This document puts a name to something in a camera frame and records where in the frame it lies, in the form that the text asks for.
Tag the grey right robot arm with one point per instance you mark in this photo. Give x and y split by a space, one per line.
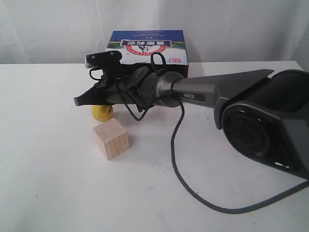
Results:
264 115

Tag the light wooden cube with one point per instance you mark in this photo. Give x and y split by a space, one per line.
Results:
112 138

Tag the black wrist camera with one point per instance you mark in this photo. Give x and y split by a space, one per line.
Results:
100 59

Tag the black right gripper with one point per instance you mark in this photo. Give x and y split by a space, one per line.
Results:
121 84

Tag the printed cardboard milk box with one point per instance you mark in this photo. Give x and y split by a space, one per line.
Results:
136 46

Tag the yellow tennis ball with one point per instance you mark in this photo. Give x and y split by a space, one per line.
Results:
102 113

